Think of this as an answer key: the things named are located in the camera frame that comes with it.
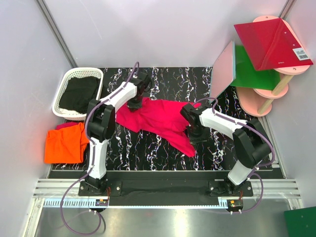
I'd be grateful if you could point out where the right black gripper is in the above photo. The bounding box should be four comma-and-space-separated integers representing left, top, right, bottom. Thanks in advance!
186, 124, 207, 151

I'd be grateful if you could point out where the magenta pink towel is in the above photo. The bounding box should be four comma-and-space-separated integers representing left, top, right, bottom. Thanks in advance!
116, 97, 196, 157

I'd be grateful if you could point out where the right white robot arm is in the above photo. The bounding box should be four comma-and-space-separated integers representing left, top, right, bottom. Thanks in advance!
180, 104, 273, 197

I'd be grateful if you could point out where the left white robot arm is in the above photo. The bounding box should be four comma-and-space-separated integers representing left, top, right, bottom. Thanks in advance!
82, 73, 151, 196

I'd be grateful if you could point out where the black towel in basket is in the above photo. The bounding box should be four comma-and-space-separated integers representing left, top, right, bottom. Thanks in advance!
59, 76, 100, 114

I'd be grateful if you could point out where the pink wooden tiered shelf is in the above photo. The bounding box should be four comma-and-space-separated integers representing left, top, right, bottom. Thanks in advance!
231, 15, 313, 117

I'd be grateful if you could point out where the pink board with teal edge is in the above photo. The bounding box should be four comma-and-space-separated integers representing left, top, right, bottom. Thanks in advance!
210, 41, 236, 98

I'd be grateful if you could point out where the green plastic sheet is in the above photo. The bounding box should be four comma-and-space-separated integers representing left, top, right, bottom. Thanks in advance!
230, 45, 280, 90

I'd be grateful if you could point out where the white plastic laundry basket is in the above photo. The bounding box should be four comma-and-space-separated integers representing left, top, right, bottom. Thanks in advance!
52, 67, 103, 121

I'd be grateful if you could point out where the folded pink towel under orange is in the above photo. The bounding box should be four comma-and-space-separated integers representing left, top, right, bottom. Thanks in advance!
55, 121, 77, 130

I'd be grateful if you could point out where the red plastic sheet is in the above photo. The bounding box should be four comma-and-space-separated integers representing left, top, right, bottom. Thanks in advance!
234, 18, 313, 71

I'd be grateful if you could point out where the dark green board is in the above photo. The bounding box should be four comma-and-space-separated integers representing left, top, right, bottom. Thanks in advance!
284, 206, 316, 237

